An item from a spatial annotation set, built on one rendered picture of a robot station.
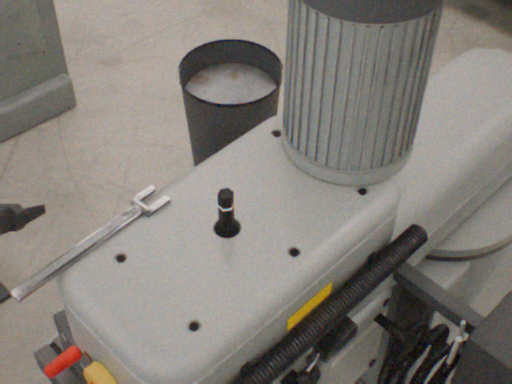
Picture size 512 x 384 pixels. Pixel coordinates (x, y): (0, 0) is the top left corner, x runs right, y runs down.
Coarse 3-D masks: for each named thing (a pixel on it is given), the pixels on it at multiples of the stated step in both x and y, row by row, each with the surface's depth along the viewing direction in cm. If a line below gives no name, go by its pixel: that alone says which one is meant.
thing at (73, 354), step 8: (64, 352) 107; (72, 352) 107; (80, 352) 108; (56, 360) 106; (64, 360) 106; (72, 360) 107; (48, 368) 105; (56, 368) 105; (64, 368) 106; (48, 376) 105
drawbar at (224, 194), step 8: (224, 192) 96; (232, 192) 96; (224, 200) 95; (232, 200) 96; (224, 208) 96; (224, 216) 97; (232, 216) 98; (224, 224) 99; (232, 224) 99; (224, 232) 100; (232, 232) 100
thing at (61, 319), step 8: (64, 312) 184; (56, 320) 182; (64, 320) 182; (56, 328) 186; (64, 328) 181; (64, 336) 180; (72, 336) 179; (64, 344) 188; (72, 344) 177; (80, 360) 175; (80, 368) 182; (80, 376) 189
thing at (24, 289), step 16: (144, 192) 104; (128, 208) 102; (144, 208) 102; (160, 208) 103; (112, 224) 100; (96, 240) 98; (64, 256) 96; (80, 256) 96; (48, 272) 94; (16, 288) 92; (32, 288) 92
